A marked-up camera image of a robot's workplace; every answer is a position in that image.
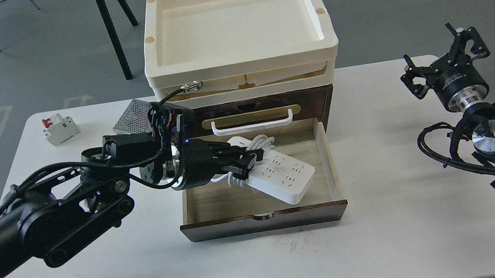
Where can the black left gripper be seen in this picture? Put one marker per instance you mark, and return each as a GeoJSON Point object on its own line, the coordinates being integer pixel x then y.
{"type": "Point", "coordinates": [203, 162]}

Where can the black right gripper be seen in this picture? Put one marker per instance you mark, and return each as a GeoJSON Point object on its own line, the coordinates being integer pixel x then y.
{"type": "Point", "coordinates": [457, 78]}

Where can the white power strip with cable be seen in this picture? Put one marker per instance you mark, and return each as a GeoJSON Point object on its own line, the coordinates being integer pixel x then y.
{"type": "Point", "coordinates": [277, 174]}

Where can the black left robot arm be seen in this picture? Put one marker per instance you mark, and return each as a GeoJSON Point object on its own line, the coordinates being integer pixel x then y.
{"type": "Point", "coordinates": [62, 208]}

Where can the dark wooden cabinet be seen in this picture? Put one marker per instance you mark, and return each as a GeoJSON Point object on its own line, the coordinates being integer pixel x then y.
{"type": "Point", "coordinates": [310, 106]}

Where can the open wooden drawer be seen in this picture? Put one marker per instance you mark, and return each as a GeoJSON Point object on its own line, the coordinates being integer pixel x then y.
{"type": "Point", "coordinates": [216, 210]}

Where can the silver mesh power supply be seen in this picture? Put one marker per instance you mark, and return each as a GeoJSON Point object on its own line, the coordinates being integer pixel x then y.
{"type": "Point", "coordinates": [134, 119]}

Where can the cream plastic stacked tray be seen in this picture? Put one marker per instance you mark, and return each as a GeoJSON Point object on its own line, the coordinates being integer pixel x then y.
{"type": "Point", "coordinates": [238, 49]}

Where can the white drawer handle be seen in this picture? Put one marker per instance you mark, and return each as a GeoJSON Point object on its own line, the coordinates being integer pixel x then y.
{"type": "Point", "coordinates": [254, 127]}

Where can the white circuit breaker red switch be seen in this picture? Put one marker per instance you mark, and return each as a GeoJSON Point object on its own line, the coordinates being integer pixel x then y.
{"type": "Point", "coordinates": [58, 129]}

